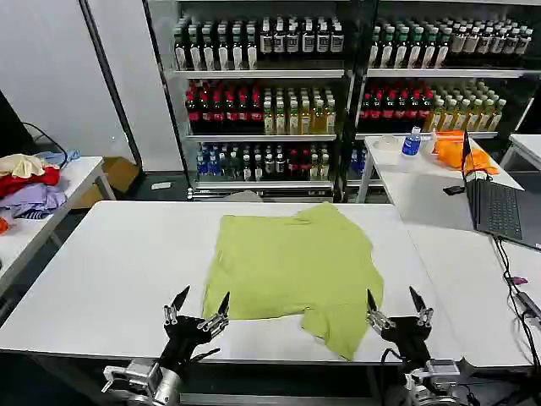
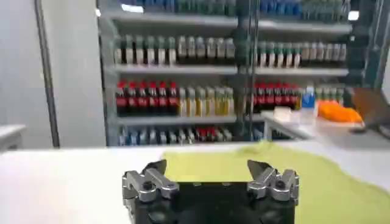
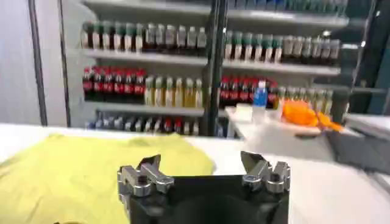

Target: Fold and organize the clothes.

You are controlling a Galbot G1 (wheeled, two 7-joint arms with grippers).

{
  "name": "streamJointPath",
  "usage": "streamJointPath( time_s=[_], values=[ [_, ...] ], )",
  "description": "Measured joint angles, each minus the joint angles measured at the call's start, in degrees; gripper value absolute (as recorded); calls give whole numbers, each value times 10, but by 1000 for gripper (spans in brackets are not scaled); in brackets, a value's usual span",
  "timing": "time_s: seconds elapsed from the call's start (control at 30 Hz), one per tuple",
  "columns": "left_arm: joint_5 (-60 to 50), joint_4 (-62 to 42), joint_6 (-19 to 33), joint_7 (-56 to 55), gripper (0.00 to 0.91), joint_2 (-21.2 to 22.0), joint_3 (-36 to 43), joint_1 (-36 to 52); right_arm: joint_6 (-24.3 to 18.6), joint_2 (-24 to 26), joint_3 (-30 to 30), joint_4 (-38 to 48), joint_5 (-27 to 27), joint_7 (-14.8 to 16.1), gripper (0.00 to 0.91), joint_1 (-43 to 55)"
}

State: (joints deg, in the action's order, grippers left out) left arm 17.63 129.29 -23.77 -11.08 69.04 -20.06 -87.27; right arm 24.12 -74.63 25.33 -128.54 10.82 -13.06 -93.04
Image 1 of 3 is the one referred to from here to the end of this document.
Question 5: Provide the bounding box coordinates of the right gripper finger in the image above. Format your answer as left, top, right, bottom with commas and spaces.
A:
364, 288, 396, 336
408, 286, 435, 326

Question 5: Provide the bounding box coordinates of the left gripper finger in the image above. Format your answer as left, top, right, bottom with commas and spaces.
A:
162, 285, 192, 326
197, 291, 232, 333

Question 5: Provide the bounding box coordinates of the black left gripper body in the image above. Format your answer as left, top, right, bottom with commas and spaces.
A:
158, 315, 221, 371

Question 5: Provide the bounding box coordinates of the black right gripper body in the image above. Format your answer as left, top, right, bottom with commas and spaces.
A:
380, 315, 433, 371

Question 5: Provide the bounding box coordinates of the light green t-shirt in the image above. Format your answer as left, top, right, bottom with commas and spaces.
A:
201, 201, 385, 362

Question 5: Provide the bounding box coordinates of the grey chair back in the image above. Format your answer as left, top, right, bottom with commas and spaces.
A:
222, 189, 264, 205

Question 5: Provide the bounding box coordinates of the black laptop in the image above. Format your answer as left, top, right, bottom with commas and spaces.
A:
461, 129, 541, 251

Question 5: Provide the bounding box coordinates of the cardboard box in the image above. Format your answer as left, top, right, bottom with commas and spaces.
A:
75, 156, 142, 209

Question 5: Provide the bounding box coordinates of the white side table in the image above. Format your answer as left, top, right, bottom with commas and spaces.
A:
0, 156, 116, 293

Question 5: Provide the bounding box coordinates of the orange cloth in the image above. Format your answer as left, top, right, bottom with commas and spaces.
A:
434, 131, 500, 175

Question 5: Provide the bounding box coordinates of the clear bottle with blue label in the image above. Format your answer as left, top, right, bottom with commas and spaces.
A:
400, 125, 422, 158

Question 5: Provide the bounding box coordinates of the roll of clear tape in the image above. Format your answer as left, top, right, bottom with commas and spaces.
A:
372, 135, 401, 152

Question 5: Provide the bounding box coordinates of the lilac cloth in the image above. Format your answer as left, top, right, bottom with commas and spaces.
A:
0, 183, 68, 222

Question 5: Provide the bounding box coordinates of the light blue cloth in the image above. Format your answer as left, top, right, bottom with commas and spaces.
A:
37, 147, 82, 167

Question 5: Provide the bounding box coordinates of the small white desk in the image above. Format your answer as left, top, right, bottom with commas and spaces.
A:
500, 134, 541, 171

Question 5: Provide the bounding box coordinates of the red cloth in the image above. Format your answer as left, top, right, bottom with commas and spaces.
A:
0, 166, 61, 199

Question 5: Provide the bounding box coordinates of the cream cloth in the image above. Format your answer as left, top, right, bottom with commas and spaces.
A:
0, 153, 46, 178

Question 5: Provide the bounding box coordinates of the metal shelf with bottles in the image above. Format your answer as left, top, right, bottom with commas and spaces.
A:
344, 0, 541, 200
143, 0, 354, 200

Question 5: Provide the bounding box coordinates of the black slanted pole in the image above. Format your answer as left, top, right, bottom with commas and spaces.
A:
78, 0, 144, 173

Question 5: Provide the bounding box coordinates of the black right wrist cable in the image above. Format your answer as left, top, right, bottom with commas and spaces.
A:
380, 346, 407, 370

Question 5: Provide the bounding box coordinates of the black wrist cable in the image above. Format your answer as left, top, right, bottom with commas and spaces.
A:
380, 346, 407, 370
185, 346, 221, 365

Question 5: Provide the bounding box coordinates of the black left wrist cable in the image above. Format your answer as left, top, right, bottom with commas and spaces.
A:
185, 346, 221, 365

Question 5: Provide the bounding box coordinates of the black laptop cable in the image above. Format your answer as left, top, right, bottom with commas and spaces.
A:
492, 234, 541, 367

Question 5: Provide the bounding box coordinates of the grey cable adapter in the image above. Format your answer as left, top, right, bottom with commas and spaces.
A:
512, 290, 541, 319

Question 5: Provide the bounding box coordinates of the black monitor cable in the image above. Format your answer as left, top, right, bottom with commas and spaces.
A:
21, 121, 69, 167

